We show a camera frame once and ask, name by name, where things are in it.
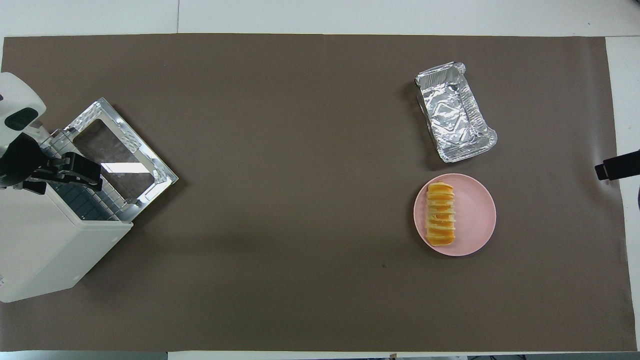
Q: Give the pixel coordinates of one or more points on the aluminium foil tray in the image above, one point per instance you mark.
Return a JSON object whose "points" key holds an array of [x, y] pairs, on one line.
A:
{"points": [[452, 115]]}

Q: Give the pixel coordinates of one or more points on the sliced yellow bread loaf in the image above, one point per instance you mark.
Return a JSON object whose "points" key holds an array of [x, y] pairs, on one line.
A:
{"points": [[440, 215]]}

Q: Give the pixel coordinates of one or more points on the brown table mat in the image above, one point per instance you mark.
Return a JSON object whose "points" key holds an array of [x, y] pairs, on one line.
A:
{"points": [[300, 200]]}

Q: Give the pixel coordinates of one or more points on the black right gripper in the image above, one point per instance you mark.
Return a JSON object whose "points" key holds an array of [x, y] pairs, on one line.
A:
{"points": [[625, 165]]}

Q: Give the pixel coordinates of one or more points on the white toaster oven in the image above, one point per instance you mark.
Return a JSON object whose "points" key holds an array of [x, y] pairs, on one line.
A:
{"points": [[45, 250]]}

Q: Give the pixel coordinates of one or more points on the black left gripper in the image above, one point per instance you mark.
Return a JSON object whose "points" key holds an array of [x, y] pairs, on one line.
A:
{"points": [[20, 160]]}

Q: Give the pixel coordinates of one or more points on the glass oven door metal frame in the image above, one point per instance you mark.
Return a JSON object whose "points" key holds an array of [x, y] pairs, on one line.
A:
{"points": [[140, 150]]}

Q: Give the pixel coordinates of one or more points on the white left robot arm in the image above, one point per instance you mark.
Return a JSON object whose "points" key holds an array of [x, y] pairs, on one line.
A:
{"points": [[15, 95]]}

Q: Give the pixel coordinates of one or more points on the pink round plate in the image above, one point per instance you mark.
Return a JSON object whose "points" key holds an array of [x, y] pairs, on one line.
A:
{"points": [[475, 215]]}

